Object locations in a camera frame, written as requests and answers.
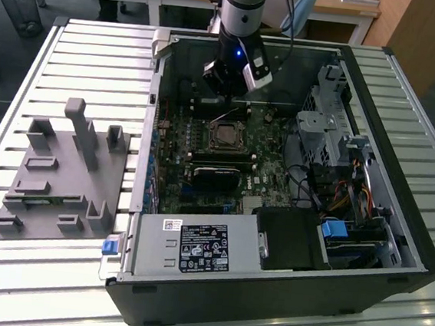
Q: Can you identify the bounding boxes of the green motherboard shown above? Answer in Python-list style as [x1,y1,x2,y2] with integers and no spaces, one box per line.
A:
[143,93,308,228]

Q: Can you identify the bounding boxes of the yellow orange power wires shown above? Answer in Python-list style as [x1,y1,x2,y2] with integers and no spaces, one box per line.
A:
[353,182,377,219]
[328,179,354,213]

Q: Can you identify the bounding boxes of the hard disk in blue carrier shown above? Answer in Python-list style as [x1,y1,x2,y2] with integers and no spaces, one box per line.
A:
[318,218,388,269]

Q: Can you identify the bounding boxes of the pale blue teach pendant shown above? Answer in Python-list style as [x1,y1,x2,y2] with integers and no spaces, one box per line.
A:
[282,0,321,38]

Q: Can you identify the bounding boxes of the silver CPU plate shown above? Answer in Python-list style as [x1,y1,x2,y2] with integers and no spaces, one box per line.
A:
[214,124,241,145]

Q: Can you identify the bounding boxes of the blue case latch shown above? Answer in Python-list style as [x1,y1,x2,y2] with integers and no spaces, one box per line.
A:
[101,238,119,257]

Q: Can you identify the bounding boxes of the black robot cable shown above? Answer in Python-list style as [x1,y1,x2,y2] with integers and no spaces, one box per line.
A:
[270,0,300,75]

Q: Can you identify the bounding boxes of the silver power supply unit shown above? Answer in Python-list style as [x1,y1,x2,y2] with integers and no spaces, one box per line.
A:
[128,203,273,290]

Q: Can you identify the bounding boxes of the black PC case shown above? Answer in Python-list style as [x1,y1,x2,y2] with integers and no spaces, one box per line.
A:
[100,22,435,326]

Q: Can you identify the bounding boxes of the black graphics card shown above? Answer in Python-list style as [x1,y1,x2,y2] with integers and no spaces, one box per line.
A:
[189,162,242,196]

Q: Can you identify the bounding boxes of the metal socket cover frame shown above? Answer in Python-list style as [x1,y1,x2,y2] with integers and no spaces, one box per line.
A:
[204,118,250,153]

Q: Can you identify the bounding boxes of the grey parts rack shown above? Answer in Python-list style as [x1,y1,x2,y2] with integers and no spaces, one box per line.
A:
[0,90,136,254]

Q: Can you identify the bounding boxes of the thick black cable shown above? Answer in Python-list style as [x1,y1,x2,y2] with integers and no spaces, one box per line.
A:
[280,161,318,214]

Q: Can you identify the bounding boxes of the silver drive cage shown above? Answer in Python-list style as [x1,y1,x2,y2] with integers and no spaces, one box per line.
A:
[291,61,384,173]

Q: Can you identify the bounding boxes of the wooden cabinet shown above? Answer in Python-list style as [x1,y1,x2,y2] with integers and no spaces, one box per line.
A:
[357,0,435,100]

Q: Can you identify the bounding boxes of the RAM slot black clips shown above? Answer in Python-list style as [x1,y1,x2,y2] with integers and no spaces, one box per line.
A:
[193,149,254,161]
[199,110,248,122]
[193,155,254,167]

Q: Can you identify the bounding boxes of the black mesh waste bin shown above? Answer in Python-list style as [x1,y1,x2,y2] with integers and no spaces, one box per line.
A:
[0,0,48,42]

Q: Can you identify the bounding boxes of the black plastic shroud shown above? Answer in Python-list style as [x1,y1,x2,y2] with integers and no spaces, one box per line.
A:
[248,204,335,278]

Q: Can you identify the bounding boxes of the green RAM stick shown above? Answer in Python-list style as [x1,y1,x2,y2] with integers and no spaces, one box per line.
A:
[20,191,67,208]

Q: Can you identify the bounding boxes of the silver and black webcam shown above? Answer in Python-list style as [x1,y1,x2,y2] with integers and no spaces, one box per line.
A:
[239,45,278,96]

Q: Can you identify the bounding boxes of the CPU socket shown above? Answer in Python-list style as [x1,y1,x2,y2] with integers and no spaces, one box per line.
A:
[202,117,252,153]

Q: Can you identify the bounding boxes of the silver chipset heatsink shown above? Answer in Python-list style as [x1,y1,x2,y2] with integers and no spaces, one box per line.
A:
[240,195,265,216]

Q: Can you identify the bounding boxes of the black chair base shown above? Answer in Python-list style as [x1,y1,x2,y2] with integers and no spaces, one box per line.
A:
[94,0,121,23]

